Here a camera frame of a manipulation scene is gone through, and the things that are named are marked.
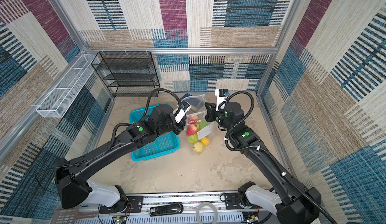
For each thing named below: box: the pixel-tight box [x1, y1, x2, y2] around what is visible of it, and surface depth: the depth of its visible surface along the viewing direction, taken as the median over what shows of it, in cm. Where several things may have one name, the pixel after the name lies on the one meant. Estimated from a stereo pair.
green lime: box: [187, 133, 199, 144], surface depth 86 cm
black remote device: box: [149, 202, 184, 217], surface depth 72 cm
